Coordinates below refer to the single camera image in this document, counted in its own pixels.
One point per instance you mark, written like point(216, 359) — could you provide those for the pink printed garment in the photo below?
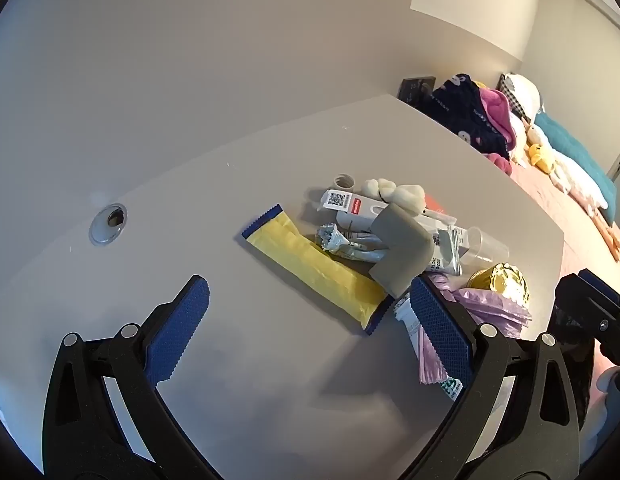
point(500, 162)

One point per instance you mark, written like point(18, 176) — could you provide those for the pink fleece garment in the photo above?
point(495, 105)

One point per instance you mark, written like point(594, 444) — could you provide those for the black box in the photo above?
point(415, 91)

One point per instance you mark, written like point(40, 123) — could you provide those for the clear plastic cup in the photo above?
point(482, 247)

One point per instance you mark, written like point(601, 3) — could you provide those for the purple plastic bag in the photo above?
point(490, 310)

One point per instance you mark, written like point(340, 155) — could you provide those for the grey foam corner piece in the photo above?
point(400, 245)

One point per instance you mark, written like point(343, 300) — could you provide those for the yellow duck plush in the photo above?
point(540, 155)

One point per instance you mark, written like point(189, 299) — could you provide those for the white pink patterned cloth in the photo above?
point(517, 130)

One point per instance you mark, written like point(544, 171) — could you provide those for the checked pillow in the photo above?
point(522, 91)

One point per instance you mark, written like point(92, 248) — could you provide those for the mustard yellow cloth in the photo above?
point(480, 83)

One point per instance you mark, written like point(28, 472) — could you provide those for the silver white sachet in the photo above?
point(447, 252)

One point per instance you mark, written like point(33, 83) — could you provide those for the white labelled carton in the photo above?
point(370, 208)

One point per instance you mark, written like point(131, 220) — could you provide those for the navy printed garment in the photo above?
point(465, 110)

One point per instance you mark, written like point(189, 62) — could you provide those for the teal pillow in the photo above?
point(575, 152)

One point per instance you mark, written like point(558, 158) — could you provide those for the white crumpled tissue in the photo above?
point(405, 197)

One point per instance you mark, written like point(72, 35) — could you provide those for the bed with pink sheet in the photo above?
point(565, 220)

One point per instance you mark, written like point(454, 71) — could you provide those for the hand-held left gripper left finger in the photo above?
point(179, 325)

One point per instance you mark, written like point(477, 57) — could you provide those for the yellow snack packet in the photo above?
point(310, 260)

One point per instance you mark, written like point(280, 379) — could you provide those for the gold foil baking cup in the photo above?
point(500, 282)

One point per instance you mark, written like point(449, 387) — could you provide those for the white goose plush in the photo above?
point(575, 180)

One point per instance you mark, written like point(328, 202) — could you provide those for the white plastic wrapper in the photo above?
point(440, 218)

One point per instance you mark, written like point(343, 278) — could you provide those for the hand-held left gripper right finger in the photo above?
point(440, 330)

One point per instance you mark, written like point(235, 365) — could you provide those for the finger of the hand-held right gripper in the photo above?
point(597, 280)
point(585, 305)

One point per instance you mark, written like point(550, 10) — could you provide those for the crumpled silver wrapper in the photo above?
point(340, 245)

